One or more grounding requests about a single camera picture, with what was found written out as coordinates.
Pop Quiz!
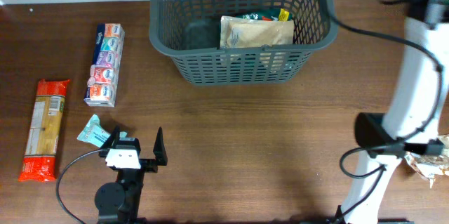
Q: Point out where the brown white snack bag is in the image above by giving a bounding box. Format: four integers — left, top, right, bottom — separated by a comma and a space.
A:
404, 134, 448, 189

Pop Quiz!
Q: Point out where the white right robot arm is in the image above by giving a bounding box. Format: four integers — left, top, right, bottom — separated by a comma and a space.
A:
332, 0, 448, 223

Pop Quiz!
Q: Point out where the grey plastic basket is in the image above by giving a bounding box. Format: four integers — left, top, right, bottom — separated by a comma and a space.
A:
149, 0, 337, 86

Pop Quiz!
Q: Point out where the light blue white tube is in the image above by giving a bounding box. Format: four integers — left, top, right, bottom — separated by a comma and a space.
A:
76, 114, 112, 148

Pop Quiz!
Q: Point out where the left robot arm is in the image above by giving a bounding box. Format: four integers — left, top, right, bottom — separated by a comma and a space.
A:
94, 127, 168, 223

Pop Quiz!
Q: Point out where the green coffee bag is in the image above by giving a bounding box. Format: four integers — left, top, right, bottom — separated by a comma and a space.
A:
236, 8, 292, 22

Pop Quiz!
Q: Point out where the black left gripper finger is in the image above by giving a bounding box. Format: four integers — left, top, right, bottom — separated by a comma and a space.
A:
103, 126, 120, 149
153, 127, 168, 166

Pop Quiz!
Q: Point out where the beige noodle packet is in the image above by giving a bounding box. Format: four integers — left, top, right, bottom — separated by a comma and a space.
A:
220, 16, 295, 48

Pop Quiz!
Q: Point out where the orange spaghetti packet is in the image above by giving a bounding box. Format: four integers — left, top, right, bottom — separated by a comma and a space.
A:
18, 79, 70, 182

